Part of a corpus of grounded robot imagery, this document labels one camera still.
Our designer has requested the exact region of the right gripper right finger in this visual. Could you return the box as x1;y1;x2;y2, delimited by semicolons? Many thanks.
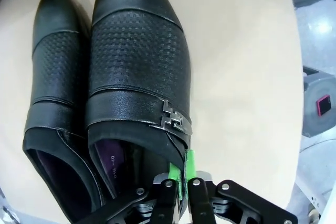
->
183;149;299;224

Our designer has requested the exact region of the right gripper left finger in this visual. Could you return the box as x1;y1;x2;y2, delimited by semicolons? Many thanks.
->
76;162;186;224

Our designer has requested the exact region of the black leather loafer shoe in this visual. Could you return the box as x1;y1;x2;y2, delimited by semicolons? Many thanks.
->
23;0;111;218
84;0;194;209

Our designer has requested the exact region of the grey block with red square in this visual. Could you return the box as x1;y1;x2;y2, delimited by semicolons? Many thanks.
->
301;65;336;137

